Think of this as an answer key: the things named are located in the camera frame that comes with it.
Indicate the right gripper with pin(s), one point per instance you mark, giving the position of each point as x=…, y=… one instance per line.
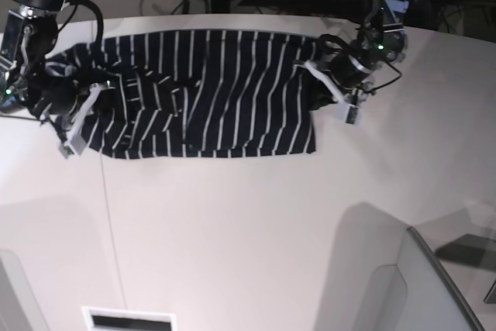
x=71, y=99

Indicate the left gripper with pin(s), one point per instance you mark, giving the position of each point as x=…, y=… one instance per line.
x=347, y=80

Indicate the navy white striped t-shirt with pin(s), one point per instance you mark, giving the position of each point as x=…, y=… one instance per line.
x=196, y=93

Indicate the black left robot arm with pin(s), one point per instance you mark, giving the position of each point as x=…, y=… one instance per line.
x=380, y=27

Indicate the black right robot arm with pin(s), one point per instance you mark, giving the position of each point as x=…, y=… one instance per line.
x=30, y=34

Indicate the white slotted box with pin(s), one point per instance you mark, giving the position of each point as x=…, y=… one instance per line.
x=119, y=319

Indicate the grey monitor edge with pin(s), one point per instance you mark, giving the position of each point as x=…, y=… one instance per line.
x=434, y=302

